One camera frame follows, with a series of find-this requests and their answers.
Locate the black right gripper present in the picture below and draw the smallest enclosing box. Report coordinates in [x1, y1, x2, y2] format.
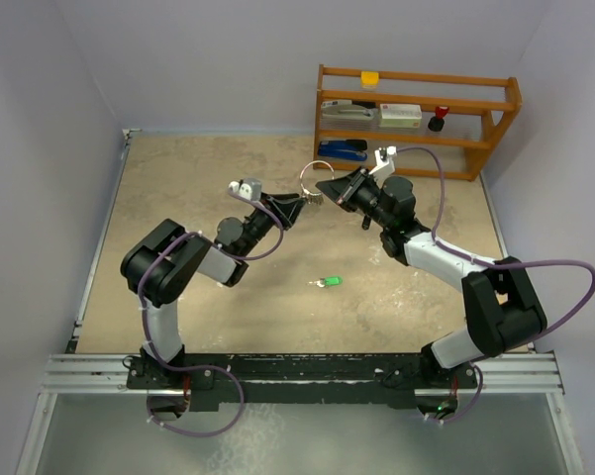
[316, 165, 392, 230]

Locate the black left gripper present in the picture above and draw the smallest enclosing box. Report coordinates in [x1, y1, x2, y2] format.
[239, 192, 306, 257]

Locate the silver keyring with clips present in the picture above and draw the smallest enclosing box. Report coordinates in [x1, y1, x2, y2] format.
[298, 159, 335, 206]

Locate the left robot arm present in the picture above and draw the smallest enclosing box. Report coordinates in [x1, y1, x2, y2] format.
[120, 193, 306, 388]

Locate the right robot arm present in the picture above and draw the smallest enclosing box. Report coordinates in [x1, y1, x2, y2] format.
[316, 168, 547, 387]

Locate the key with black fob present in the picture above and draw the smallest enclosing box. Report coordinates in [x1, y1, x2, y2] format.
[361, 216, 371, 231]

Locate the blue stapler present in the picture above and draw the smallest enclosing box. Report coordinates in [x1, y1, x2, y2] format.
[317, 139, 367, 162]

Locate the grey stapler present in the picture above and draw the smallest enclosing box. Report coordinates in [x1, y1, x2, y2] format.
[320, 99, 376, 130]

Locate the white green staples box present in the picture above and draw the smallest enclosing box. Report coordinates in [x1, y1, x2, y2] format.
[379, 103, 422, 129]

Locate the yellow small box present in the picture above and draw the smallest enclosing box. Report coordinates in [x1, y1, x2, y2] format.
[359, 71, 380, 90]

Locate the wooden shelf rack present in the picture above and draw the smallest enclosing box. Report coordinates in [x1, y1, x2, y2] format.
[313, 65, 523, 181]

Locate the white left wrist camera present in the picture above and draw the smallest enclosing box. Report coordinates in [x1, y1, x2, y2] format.
[228, 178, 262, 202]

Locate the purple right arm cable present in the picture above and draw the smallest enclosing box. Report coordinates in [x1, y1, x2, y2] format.
[385, 145, 595, 428]

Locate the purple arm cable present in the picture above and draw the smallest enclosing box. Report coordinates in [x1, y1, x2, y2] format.
[385, 145, 595, 428]
[137, 190, 285, 437]

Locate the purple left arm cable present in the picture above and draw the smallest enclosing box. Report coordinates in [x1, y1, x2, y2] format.
[137, 190, 285, 437]

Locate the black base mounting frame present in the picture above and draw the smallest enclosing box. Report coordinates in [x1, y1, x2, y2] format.
[123, 352, 478, 412]

